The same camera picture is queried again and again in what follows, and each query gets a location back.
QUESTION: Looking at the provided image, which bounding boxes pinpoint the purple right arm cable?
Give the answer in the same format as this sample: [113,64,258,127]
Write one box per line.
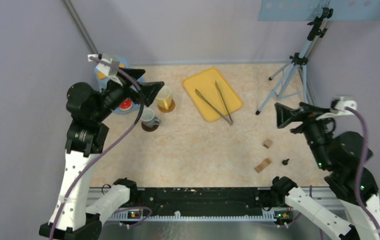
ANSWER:
[343,106,380,240]

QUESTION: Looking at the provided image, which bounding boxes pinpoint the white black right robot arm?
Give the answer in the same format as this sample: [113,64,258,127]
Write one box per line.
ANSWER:
[271,99,380,240]

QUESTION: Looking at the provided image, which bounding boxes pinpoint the dark brown round coaster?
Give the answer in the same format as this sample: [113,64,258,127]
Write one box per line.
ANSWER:
[141,122,159,132]

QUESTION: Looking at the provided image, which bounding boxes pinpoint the grey handled mug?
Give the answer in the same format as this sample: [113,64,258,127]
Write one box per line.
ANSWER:
[140,108,161,128]

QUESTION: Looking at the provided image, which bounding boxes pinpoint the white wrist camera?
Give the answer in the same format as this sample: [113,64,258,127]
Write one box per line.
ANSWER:
[87,53,122,85]
[316,95,358,121]

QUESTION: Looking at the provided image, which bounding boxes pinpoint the blue camera tripod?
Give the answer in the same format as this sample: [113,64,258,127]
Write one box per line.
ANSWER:
[255,7,334,115]

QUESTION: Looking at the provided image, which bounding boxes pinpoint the blue three-tier cake stand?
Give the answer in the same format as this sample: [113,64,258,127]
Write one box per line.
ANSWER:
[94,55,139,115]

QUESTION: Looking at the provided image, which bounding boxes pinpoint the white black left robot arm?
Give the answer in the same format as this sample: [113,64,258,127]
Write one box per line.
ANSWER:
[38,68,164,240]

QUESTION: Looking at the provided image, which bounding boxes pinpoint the square orange biscuit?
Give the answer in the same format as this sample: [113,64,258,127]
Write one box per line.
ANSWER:
[96,72,106,80]

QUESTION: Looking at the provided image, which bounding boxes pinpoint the small wooden block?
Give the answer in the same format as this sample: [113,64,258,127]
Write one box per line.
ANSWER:
[254,158,272,173]
[262,138,273,149]

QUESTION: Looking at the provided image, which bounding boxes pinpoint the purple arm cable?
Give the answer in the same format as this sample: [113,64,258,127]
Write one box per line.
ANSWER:
[343,106,380,240]
[48,56,153,240]

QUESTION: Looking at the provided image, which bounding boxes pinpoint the metal serving tongs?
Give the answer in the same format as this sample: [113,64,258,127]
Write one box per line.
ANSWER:
[194,80,234,126]

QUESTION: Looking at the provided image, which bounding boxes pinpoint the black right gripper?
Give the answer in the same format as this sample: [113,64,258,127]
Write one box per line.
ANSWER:
[274,101,335,169]

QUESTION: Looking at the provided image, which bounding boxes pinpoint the yellow handled cream mug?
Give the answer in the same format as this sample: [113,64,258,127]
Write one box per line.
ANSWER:
[156,86,172,109]

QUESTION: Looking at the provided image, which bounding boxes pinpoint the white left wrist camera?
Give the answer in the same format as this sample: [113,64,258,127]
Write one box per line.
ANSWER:
[87,53,122,85]

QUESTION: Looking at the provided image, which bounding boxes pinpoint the light brown round coaster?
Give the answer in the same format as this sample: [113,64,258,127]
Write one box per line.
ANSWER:
[157,100,176,113]

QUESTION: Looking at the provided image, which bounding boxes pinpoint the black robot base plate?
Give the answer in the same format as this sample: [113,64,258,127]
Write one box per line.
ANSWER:
[122,187,285,217]

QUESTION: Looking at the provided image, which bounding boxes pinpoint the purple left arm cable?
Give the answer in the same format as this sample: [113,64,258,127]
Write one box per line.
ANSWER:
[48,56,153,240]

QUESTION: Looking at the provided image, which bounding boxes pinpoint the yellow serving tray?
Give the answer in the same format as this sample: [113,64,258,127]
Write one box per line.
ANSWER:
[182,68,243,122]

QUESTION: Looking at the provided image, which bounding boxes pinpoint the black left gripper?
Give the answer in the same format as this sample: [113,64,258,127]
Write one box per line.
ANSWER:
[94,65,165,120]

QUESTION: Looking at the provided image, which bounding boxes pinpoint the red frosted donut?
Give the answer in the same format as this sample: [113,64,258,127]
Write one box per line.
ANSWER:
[119,98,133,111]

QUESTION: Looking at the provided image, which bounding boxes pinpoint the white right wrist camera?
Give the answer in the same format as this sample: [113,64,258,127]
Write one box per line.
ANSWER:
[316,95,358,121]

